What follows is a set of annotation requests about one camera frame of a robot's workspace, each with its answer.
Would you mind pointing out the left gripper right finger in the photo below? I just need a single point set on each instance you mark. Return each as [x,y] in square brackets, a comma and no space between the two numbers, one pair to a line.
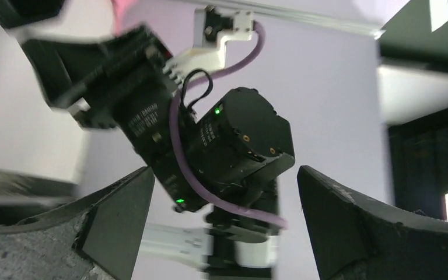
[354,236]

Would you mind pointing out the pink cloth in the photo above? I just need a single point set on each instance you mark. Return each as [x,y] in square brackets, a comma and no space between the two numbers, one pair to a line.
[120,9]

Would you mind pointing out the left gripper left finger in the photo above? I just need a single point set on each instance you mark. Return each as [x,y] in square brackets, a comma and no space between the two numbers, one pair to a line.
[95,237]

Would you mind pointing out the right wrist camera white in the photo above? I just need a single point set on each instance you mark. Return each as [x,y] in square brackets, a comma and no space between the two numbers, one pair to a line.
[212,32]

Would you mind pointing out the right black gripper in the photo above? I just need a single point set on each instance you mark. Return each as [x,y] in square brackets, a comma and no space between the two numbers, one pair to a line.
[102,74]

